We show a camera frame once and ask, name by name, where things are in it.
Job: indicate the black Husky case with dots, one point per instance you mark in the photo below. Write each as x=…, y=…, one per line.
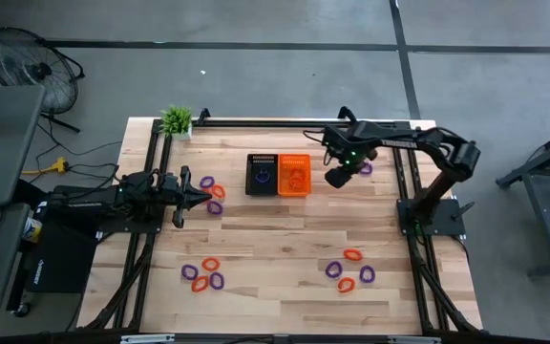
x=60, y=258

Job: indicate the orange plastic slotted basket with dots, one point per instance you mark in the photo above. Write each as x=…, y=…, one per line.
x=282, y=191

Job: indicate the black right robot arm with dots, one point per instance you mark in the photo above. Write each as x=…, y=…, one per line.
x=428, y=143

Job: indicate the black plastic slotted basket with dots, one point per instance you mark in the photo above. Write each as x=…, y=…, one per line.
x=251, y=188

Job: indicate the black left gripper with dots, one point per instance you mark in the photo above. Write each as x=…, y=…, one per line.
x=178, y=219

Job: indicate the small printed can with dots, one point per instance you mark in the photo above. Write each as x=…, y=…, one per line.
x=31, y=229

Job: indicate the black aluminium table frame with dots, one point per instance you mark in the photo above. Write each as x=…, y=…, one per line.
x=280, y=123

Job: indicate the grey desk top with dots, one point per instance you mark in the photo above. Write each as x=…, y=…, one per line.
x=3, y=143

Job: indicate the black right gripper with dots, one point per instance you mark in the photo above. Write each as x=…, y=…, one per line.
x=339, y=178

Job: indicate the black caster wheel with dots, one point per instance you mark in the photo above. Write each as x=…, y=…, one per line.
x=19, y=309

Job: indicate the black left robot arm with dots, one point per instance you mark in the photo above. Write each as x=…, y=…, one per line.
x=89, y=203

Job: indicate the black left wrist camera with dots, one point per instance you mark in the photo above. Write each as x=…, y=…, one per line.
x=170, y=184

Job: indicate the silver metal bracket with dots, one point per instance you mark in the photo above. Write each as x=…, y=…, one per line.
x=413, y=339
x=146, y=338

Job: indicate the green plant in white pot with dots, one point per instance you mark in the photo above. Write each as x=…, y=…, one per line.
x=175, y=119

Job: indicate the yellow power plug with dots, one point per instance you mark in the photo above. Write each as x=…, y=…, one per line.
x=60, y=165

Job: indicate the black floor fan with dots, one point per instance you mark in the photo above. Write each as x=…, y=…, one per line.
x=41, y=71

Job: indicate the grey neighbouring table frame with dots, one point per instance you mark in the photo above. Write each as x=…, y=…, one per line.
x=549, y=224

